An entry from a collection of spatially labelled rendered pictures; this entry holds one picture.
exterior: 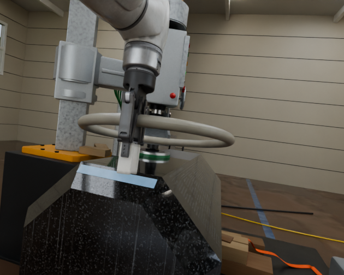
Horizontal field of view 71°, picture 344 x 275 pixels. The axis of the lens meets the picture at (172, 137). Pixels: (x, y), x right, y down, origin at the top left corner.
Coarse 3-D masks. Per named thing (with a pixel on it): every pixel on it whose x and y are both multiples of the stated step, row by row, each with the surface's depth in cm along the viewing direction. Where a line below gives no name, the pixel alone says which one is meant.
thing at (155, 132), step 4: (148, 112) 146; (164, 112) 155; (164, 116) 146; (148, 128) 125; (148, 132) 117; (152, 132) 118; (156, 132) 120; (160, 132) 121; (164, 132) 122; (168, 132) 104; (156, 136) 111; (160, 136) 112; (164, 136) 114; (168, 136) 100; (152, 144) 100; (156, 144) 101; (160, 144) 101
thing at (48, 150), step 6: (54, 144) 199; (24, 150) 170; (30, 150) 168; (36, 150) 167; (42, 150) 167; (48, 150) 170; (54, 150) 173; (60, 150) 177; (42, 156) 166; (48, 156) 164; (54, 156) 163; (60, 156) 161; (66, 156) 160; (72, 156) 159; (78, 156) 161; (84, 156) 166; (90, 156) 173; (96, 156) 180; (108, 156) 197
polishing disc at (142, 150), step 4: (140, 148) 146; (144, 148) 149; (140, 152) 135; (144, 152) 134; (148, 152) 134; (152, 152) 135; (156, 152) 137; (160, 152) 139; (164, 152) 142; (168, 152) 145
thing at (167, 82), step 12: (168, 36) 131; (180, 36) 132; (168, 48) 132; (180, 48) 132; (168, 60) 132; (180, 60) 133; (168, 72) 132; (156, 84) 132; (168, 84) 133; (156, 96) 133; (168, 96) 133; (156, 108) 138
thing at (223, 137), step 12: (84, 120) 62; (96, 120) 58; (108, 120) 56; (144, 120) 54; (156, 120) 54; (168, 120) 54; (180, 120) 55; (96, 132) 83; (108, 132) 89; (192, 132) 56; (204, 132) 57; (216, 132) 60; (228, 132) 65; (168, 144) 100; (180, 144) 98; (192, 144) 95; (204, 144) 91; (216, 144) 85; (228, 144) 71
